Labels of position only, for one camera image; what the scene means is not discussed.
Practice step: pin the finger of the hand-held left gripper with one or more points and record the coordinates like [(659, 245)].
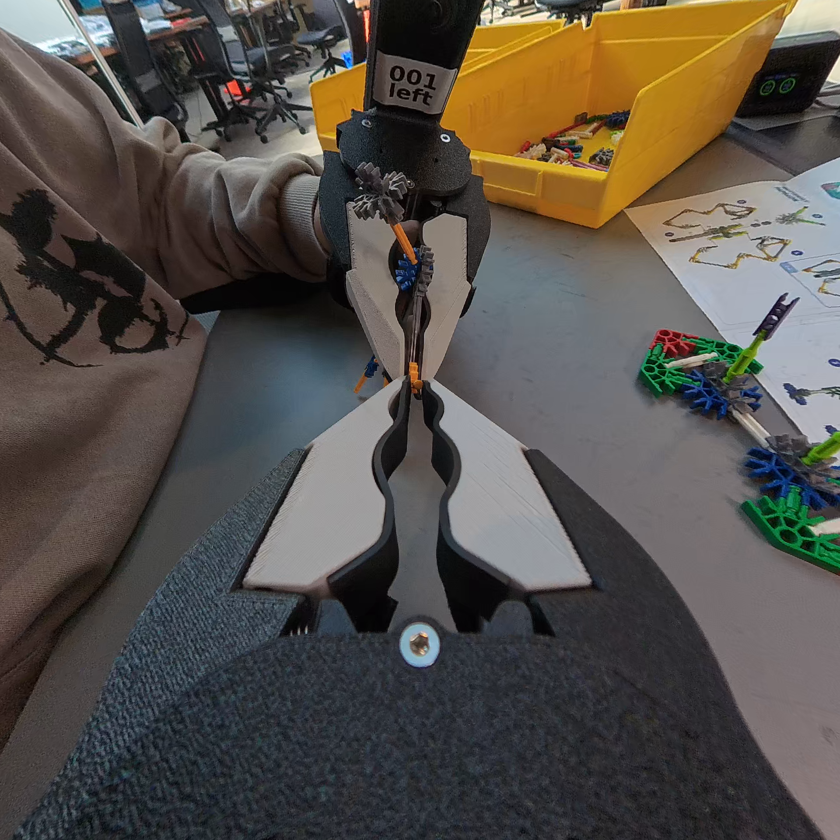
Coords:
[(449, 263), (372, 269)]

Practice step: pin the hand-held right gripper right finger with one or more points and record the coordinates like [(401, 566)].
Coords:
[(525, 525)]

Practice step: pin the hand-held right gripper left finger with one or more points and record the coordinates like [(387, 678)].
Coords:
[(315, 525)]

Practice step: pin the colourful toy rod model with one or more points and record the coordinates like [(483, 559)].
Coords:
[(670, 368)]

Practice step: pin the person's left forearm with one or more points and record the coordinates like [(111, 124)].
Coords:
[(236, 210)]

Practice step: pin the yellow plastic bin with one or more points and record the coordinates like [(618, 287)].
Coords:
[(656, 105), (348, 105)]

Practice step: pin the pile of toy building pieces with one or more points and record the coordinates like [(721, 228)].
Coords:
[(571, 142)]

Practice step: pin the black office chair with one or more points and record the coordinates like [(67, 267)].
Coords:
[(145, 66), (250, 59)]

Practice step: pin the white folded instruction booklet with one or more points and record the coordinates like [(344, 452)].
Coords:
[(735, 263)]

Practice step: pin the black device with green display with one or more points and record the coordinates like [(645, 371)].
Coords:
[(788, 79)]

